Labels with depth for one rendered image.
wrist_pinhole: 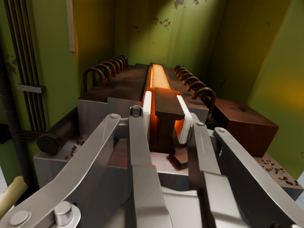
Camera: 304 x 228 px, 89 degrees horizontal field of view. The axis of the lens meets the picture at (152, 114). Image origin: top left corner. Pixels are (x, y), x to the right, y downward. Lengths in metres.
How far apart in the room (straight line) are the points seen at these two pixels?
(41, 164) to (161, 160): 0.16
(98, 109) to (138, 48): 0.49
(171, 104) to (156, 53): 0.55
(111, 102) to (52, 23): 0.23
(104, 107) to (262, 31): 0.40
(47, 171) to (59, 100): 0.22
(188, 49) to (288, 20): 0.37
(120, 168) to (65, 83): 0.27
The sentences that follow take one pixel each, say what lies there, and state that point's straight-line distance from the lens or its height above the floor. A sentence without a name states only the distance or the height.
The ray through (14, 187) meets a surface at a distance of 0.63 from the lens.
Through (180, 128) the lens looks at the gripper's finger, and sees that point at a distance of 0.16.
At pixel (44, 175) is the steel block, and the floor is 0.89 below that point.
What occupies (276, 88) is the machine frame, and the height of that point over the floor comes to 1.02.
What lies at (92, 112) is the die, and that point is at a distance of 0.26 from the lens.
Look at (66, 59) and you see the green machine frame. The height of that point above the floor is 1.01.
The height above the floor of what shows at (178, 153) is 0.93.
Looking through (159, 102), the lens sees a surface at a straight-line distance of 0.15.
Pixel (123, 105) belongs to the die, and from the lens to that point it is 0.24.
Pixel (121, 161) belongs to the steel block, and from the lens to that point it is 0.23.
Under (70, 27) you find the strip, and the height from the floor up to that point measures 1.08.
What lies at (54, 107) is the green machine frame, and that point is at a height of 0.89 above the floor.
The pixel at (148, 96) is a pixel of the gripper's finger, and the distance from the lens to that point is 0.19.
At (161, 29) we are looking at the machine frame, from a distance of 0.70.
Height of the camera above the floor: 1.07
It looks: 25 degrees down
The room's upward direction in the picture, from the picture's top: 9 degrees clockwise
